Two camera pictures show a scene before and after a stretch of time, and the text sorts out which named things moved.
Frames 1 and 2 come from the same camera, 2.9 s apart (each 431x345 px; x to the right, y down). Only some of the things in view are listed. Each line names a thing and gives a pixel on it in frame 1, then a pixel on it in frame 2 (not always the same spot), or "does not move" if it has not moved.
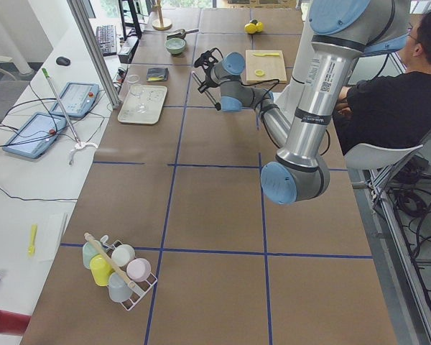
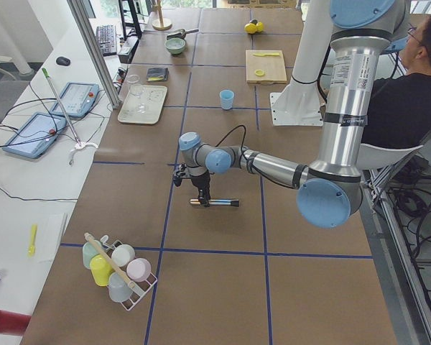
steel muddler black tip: (202, 88) → (218, 202)
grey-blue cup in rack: (118, 287) does not move
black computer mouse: (63, 61) does not move
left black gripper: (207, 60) → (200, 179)
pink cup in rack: (138, 269) does not move
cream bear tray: (143, 104) does not move
